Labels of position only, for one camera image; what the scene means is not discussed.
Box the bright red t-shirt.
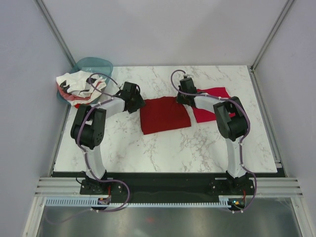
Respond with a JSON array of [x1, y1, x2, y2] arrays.
[[193, 87, 230, 123]]

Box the dark red t-shirt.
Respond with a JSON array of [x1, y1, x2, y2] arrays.
[[140, 96, 191, 135]]

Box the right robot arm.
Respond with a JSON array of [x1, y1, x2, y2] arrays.
[[176, 75, 250, 195]]

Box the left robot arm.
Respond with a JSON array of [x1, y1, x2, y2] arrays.
[[71, 82, 145, 194]]

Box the teal plastic basket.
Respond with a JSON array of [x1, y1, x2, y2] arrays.
[[57, 57, 114, 106]]

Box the white patterned t-shirt pile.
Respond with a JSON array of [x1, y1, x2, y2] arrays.
[[56, 71, 101, 106]]

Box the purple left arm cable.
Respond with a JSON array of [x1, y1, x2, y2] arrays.
[[45, 73, 131, 224]]

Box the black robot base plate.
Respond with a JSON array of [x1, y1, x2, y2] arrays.
[[80, 172, 255, 203]]

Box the aluminium front rail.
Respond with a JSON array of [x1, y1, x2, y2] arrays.
[[35, 177, 303, 198]]

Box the light blue cable duct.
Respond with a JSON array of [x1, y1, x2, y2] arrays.
[[45, 197, 231, 208]]

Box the left aluminium frame post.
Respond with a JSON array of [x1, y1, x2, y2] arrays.
[[34, 0, 76, 67]]

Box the aluminium frame post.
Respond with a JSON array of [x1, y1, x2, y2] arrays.
[[34, 0, 76, 67], [249, 0, 296, 73]]

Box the right aluminium frame post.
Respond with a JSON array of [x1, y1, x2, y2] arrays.
[[249, 0, 296, 73]]

